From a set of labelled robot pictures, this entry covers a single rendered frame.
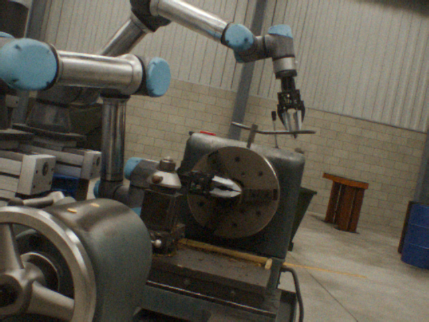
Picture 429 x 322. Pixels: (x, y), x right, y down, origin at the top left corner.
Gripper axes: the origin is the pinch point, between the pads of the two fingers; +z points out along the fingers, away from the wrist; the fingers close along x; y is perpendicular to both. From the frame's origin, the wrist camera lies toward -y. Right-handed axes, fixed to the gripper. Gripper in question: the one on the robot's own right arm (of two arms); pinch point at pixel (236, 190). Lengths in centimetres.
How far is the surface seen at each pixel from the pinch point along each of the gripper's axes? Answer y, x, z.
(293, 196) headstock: -31.5, -0.8, 16.1
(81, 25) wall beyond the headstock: -885, 203, -552
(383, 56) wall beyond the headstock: -1105, 286, 122
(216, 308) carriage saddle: 52, -20, 8
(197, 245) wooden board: -6.3, -20.7, -10.2
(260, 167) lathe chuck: -15.1, 7.9, 3.8
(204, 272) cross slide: 51, -13, 4
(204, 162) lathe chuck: -14.7, 5.8, -15.3
